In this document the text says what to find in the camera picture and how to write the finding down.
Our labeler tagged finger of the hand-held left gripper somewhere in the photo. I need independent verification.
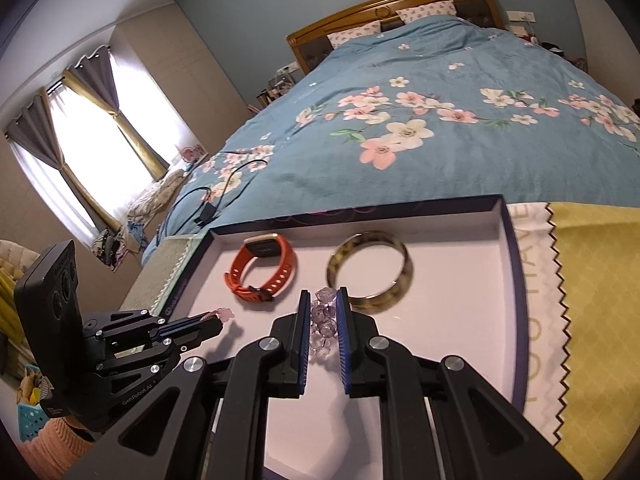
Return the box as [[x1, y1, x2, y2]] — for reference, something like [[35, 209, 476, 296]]
[[92, 332, 211, 378], [82, 310, 224, 342]]

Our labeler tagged person's left forearm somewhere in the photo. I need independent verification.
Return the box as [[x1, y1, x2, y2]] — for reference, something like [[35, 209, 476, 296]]
[[22, 415, 98, 480]]

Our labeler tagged grey and gold curtain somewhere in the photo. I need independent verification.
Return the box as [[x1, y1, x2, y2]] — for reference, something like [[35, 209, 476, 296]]
[[60, 44, 170, 181], [4, 87, 123, 253]]

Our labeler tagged tortoiseshell bangle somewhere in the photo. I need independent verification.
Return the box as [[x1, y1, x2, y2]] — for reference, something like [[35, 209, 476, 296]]
[[326, 232, 415, 315]]

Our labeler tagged yellow cloth white border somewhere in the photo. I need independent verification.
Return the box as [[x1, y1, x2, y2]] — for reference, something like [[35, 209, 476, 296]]
[[505, 201, 640, 461]]

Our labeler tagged blue plastic basket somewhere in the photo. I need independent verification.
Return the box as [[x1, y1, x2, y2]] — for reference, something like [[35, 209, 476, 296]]
[[17, 365, 52, 443]]

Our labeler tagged dotted white pillow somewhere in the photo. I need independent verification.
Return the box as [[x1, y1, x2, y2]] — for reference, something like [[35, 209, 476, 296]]
[[396, 1, 458, 24], [327, 21, 383, 51]]

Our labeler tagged shallow white box tray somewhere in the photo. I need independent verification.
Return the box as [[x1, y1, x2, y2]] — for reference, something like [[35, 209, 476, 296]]
[[162, 194, 531, 480]]

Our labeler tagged bedside clutter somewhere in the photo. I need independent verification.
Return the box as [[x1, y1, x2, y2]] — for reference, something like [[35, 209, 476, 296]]
[[515, 30, 588, 68]]

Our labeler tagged group of cosmetic bottles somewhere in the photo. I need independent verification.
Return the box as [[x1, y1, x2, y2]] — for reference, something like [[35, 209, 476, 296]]
[[257, 62, 301, 108]]

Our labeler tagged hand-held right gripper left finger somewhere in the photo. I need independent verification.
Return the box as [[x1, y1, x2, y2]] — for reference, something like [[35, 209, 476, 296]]
[[65, 290, 312, 480]]

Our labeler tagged crumpled light blanket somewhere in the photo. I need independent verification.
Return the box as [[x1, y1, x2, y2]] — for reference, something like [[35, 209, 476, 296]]
[[127, 167, 188, 221]]

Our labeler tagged clear crystal bead bracelet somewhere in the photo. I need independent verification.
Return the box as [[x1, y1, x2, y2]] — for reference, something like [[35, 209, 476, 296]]
[[310, 287, 341, 361]]

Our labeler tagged olive patterned cloth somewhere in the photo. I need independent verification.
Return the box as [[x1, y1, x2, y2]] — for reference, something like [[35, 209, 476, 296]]
[[120, 234, 206, 316]]

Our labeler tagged orange smartwatch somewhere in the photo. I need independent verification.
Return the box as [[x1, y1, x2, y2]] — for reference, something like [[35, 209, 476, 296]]
[[223, 232, 300, 303]]

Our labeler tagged black cable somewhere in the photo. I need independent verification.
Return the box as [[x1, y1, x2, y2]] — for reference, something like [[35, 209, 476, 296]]
[[157, 157, 271, 241]]

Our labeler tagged wooden headboard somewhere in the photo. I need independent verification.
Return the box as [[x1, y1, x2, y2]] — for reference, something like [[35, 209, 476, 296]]
[[286, 0, 506, 76]]

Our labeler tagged pile of clothes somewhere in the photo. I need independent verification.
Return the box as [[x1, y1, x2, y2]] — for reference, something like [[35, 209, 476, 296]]
[[92, 220, 148, 273]]

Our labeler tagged blue floral quilt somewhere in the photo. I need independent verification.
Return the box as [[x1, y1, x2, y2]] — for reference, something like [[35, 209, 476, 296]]
[[141, 15, 640, 266]]

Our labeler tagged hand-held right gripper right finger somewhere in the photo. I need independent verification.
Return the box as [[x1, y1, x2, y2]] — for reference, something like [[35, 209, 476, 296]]
[[336, 287, 583, 480]]

